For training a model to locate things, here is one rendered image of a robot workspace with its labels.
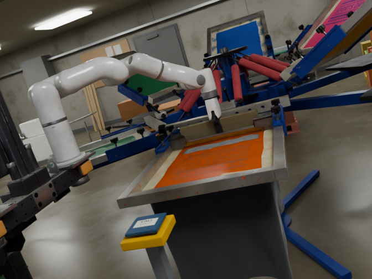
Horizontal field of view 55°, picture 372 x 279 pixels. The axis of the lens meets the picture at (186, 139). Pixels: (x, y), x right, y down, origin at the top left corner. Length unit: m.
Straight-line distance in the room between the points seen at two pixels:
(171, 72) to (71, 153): 0.53
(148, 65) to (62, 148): 0.48
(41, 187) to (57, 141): 0.21
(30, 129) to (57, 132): 5.90
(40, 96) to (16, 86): 11.42
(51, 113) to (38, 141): 5.75
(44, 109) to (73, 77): 0.16
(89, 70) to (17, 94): 11.44
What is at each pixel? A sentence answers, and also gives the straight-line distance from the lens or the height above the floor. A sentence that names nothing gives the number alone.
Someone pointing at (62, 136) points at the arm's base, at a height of 1.24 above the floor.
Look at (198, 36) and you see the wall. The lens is 9.68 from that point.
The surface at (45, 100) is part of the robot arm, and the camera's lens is 1.38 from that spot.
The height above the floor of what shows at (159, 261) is 0.85.
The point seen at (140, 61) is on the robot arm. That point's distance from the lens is 1.50.
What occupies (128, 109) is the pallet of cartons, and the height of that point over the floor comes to 0.66.
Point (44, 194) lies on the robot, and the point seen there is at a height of 1.10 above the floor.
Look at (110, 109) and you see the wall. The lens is 11.00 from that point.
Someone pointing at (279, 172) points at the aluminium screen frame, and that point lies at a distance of 1.12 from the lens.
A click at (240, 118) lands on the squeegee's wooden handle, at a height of 1.04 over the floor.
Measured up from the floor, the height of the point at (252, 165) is 0.96.
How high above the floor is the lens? 1.40
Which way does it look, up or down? 13 degrees down
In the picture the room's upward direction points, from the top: 17 degrees counter-clockwise
